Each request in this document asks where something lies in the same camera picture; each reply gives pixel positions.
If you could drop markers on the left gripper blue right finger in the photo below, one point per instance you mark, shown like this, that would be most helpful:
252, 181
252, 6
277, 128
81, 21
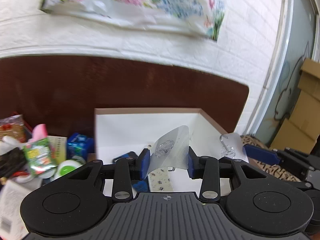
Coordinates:
207, 169

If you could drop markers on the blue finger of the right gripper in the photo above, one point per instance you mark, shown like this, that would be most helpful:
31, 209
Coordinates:
261, 154

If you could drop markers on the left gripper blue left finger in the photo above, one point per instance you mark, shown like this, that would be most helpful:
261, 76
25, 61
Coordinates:
125, 170

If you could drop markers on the white floral insole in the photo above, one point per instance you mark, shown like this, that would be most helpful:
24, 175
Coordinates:
159, 180

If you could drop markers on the clear adhesive wall hook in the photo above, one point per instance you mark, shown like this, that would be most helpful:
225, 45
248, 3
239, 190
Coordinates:
171, 150

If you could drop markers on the patterned beige blanket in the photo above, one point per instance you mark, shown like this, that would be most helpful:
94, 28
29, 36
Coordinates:
274, 170

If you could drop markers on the stacked cardboard boxes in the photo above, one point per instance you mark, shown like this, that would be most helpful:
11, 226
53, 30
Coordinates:
301, 130

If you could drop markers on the brown cardboard storage box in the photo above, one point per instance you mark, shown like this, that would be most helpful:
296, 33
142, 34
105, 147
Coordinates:
122, 130

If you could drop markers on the blue foil packet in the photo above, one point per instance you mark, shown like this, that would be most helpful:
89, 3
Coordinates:
79, 145

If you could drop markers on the green white round humidifier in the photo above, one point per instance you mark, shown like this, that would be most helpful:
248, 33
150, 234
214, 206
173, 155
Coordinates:
67, 165

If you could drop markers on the green mosquito coil box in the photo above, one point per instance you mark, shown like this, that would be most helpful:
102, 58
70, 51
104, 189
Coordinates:
40, 159

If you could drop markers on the dark brown wooden headboard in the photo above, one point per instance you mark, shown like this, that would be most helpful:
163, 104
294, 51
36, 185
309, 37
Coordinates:
62, 92

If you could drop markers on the red glitter snack packet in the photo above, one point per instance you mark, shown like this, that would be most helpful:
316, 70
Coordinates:
13, 126

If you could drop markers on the white orange medicine box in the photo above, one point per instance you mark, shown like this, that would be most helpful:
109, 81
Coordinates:
12, 194

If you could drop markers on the floral plastic bag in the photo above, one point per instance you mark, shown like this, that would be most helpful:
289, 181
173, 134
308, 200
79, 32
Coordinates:
193, 17

